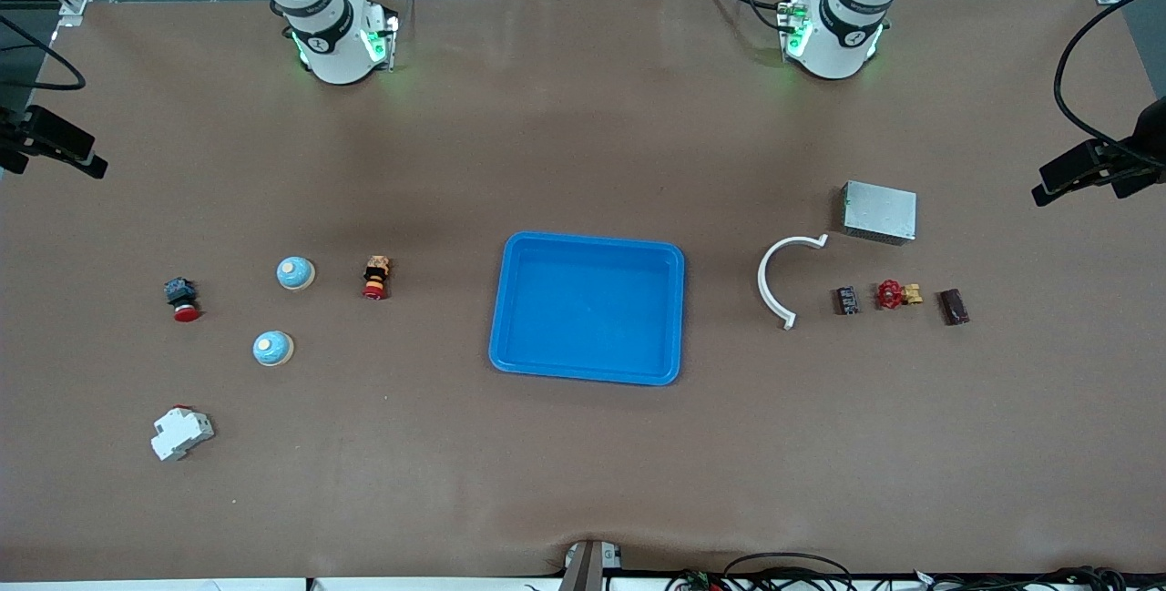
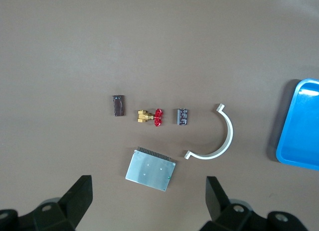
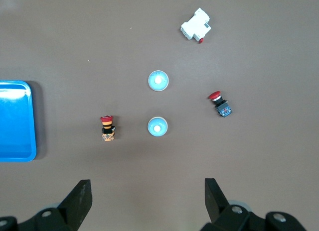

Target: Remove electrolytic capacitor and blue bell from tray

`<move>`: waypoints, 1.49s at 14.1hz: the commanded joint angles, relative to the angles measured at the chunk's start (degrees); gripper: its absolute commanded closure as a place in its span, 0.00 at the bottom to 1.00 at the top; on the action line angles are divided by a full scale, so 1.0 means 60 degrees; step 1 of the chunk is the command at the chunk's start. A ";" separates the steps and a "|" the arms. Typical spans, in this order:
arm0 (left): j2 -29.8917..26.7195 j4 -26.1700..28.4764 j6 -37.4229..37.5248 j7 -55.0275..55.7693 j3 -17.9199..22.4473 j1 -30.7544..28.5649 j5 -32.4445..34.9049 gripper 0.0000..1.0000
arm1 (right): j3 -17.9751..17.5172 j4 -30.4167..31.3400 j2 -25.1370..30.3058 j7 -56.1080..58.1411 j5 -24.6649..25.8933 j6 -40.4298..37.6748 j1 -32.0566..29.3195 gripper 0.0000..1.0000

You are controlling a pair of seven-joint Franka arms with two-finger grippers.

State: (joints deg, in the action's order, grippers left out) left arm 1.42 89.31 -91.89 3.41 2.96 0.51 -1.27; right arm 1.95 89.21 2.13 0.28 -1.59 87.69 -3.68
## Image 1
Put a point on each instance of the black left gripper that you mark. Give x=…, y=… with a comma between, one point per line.
x=1142, y=147

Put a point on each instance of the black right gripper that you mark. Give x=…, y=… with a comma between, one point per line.
x=20, y=134

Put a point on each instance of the brown cylindrical capacitor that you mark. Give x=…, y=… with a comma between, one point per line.
x=955, y=307

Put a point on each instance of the blue dome desk bell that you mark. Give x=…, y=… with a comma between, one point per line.
x=293, y=274
x=271, y=350

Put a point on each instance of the black cylindrical capacitor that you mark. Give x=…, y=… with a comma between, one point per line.
x=848, y=300

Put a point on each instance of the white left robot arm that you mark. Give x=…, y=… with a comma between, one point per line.
x=833, y=54

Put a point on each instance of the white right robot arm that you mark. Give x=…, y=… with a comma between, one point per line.
x=332, y=63

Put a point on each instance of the red mushroom push button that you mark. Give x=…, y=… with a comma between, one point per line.
x=185, y=310

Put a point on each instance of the grey metal box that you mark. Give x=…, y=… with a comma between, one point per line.
x=879, y=211

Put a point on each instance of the red handwheel brass valve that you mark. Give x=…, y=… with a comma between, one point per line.
x=889, y=294

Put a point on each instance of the white circuit breaker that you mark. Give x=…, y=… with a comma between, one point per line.
x=180, y=434

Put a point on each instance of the white curved plastic clamp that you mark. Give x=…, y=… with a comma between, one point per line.
x=761, y=281

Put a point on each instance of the blue plastic tray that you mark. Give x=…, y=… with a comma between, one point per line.
x=592, y=309

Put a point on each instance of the brown table cover sheet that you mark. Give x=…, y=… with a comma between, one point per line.
x=583, y=482

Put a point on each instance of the orange red button switch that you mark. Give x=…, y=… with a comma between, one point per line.
x=375, y=277

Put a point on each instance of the grey metal edge bracket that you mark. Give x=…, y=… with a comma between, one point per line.
x=588, y=568

